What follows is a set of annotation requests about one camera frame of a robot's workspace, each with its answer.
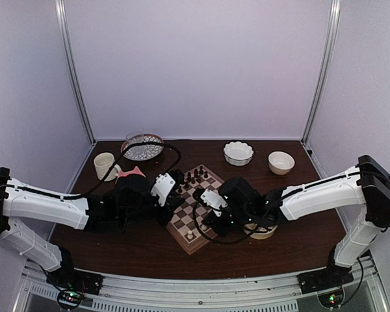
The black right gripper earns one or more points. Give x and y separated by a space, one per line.
222 231

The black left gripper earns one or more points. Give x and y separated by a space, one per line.
171 205

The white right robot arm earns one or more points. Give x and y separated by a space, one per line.
366 184

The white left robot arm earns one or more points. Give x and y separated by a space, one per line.
18 200

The wooden chess board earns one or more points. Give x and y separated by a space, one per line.
189 215

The pink cat ear bowl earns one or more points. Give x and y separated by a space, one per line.
135 171

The cream cat ear bowl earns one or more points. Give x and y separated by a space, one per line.
260 233

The patterned ceramic plate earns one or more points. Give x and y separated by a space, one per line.
143 153

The white ribbed mug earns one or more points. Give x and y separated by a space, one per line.
102 163

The white scalloped bowl black rim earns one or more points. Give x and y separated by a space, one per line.
238 153

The plain white round bowl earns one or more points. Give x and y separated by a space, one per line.
280 163

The clear drinking glass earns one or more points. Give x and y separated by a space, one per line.
135 137

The aluminium front rail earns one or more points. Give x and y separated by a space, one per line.
280 292

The aluminium frame post right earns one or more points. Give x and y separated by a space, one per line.
329 46

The aluminium frame post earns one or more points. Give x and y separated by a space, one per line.
329 46
73 75

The aluminium frame post left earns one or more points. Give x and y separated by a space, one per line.
73 75

